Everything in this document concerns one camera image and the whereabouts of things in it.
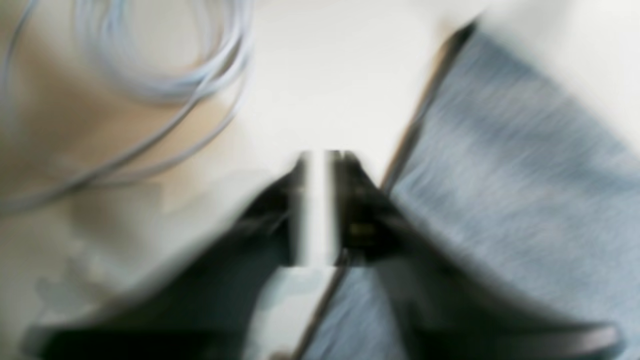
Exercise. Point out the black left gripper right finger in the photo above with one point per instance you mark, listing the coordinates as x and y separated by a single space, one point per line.
442 310

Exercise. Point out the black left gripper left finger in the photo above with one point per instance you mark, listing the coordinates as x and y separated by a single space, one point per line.
202 311

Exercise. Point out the grey t-shirt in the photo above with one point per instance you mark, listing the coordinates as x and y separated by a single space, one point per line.
519 184

